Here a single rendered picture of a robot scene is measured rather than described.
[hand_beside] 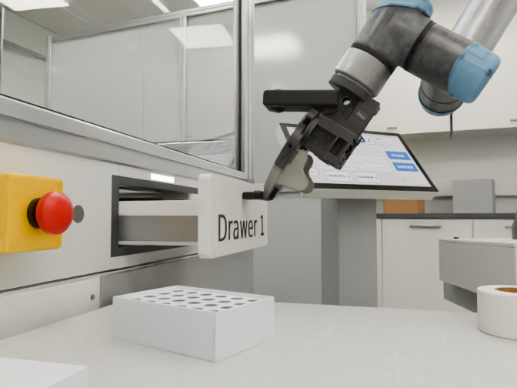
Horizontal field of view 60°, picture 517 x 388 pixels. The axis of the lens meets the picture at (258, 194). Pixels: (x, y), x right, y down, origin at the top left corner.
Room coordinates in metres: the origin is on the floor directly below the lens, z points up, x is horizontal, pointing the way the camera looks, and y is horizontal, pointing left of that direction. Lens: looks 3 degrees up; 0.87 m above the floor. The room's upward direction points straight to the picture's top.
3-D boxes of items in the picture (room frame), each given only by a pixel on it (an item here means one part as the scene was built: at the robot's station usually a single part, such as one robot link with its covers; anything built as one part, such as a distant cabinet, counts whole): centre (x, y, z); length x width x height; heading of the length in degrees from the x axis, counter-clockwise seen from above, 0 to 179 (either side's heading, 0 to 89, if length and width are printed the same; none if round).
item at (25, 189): (0.43, 0.23, 0.88); 0.07 x 0.05 x 0.07; 164
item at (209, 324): (0.42, 0.06, 0.78); 0.12 x 0.08 x 0.04; 56
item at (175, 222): (0.77, 0.23, 0.86); 0.40 x 0.26 x 0.06; 74
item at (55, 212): (0.42, 0.19, 0.88); 0.04 x 0.03 x 0.04; 164
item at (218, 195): (0.72, 0.03, 0.87); 0.29 x 0.02 x 0.11; 164
